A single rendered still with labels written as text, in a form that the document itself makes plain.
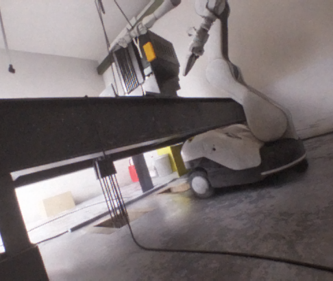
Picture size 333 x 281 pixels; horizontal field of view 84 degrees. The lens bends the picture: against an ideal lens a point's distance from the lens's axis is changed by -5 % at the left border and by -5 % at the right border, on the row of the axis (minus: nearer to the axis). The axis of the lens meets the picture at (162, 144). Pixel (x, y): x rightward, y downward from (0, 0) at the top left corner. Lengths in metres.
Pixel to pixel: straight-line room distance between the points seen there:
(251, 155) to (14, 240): 0.97
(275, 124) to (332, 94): 1.49
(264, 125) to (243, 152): 0.20
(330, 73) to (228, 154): 1.75
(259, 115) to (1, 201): 1.13
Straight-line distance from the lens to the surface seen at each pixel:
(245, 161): 1.01
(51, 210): 3.28
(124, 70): 2.28
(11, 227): 0.78
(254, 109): 1.13
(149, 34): 2.06
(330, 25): 2.71
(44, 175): 1.65
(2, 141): 0.85
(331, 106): 2.55
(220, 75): 1.21
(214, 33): 1.34
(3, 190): 0.78
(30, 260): 0.77
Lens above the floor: 0.31
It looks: 4 degrees up
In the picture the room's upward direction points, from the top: 18 degrees counter-clockwise
